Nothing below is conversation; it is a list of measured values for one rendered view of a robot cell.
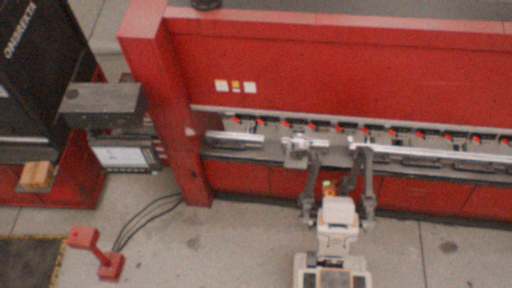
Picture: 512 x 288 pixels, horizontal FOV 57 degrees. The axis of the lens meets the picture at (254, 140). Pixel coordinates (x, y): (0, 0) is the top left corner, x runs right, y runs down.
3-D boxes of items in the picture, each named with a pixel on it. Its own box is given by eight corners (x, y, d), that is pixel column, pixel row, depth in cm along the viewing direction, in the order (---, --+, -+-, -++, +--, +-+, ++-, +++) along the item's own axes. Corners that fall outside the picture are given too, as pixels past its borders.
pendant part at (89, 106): (101, 178, 374) (56, 111, 304) (109, 151, 388) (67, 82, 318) (164, 179, 369) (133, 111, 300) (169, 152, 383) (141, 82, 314)
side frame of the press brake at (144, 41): (187, 206, 478) (114, 36, 289) (204, 137, 525) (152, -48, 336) (211, 209, 474) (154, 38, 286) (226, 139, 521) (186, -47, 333)
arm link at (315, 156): (311, 158, 307) (326, 158, 309) (306, 145, 318) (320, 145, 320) (299, 208, 333) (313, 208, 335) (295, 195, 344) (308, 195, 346)
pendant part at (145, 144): (104, 171, 361) (87, 145, 331) (108, 158, 367) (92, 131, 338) (162, 172, 356) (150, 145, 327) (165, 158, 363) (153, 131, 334)
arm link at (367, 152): (362, 144, 328) (376, 144, 330) (354, 145, 341) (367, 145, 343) (363, 209, 325) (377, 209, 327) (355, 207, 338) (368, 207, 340)
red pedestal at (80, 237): (98, 281, 441) (61, 246, 373) (106, 255, 455) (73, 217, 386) (118, 283, 438) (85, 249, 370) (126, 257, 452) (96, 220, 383)
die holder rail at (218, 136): (206, 142, 414) (205, 135, 406) (208, 136, 417) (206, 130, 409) (263, 147, 406) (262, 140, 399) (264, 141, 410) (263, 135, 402)
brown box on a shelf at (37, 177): (15, 192, 387) (7, 184, 377) (26, 164, 401) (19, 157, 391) (49, 193, 383) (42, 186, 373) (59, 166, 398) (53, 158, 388)
